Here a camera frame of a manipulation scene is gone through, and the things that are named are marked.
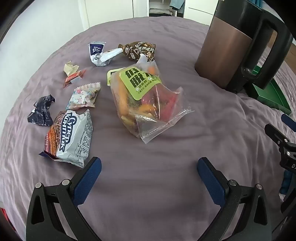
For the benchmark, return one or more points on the clear bag of vegetable crisps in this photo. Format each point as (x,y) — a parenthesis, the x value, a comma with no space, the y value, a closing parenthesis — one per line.
(138,102)

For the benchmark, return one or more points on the brown snack packet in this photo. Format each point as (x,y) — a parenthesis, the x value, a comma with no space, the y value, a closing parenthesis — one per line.
(135,51)

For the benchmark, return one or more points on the large white snack bag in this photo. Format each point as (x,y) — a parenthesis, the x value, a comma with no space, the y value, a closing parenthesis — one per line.
(69,139)

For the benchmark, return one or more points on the teal cloth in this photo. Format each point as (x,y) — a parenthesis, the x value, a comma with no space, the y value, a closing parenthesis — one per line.
(177,4)

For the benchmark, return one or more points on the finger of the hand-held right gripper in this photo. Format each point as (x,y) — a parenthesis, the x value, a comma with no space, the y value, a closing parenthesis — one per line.
(281,140)
(288,120)

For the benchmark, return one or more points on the white and blue snack packet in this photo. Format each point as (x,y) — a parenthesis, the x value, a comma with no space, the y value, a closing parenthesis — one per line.
(97,53)

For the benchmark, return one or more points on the folded clothes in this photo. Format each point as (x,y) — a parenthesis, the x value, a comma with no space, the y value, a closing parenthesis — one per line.
(159,12)

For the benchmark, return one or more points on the green tray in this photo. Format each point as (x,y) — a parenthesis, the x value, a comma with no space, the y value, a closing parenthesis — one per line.
(270,95)

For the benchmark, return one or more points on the beige snack packet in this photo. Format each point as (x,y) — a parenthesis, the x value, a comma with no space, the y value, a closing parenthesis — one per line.
(69,68)

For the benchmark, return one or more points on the dark blue crumpled wrapper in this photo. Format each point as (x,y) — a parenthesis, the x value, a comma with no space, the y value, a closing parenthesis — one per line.
(40,111)

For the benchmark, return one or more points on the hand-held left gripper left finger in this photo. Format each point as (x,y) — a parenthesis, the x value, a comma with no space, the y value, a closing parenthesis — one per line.
(89,178)

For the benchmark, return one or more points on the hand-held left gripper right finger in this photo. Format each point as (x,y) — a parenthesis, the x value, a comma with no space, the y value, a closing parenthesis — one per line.
(210,179)

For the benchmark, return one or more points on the white wardrobe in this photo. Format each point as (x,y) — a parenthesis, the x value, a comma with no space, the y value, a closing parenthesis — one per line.
(198,11)

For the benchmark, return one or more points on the red cloth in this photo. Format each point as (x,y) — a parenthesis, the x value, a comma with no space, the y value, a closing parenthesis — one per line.
(4,216)

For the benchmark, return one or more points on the small red snack packet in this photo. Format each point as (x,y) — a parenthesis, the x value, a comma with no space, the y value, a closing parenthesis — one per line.
(73,78)

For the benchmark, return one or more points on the person's blue clothing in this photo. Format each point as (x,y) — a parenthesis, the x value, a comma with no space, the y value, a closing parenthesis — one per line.
(287,183)

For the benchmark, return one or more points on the pink cartoon candy packet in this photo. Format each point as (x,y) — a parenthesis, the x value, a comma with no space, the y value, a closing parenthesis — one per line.
(83,96)

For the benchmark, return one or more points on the brown electric kettle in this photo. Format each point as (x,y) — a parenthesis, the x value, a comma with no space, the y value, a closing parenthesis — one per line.
(222,51)

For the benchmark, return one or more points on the purple bedsheet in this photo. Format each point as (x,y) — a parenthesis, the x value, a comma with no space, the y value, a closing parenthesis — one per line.
(148,180)

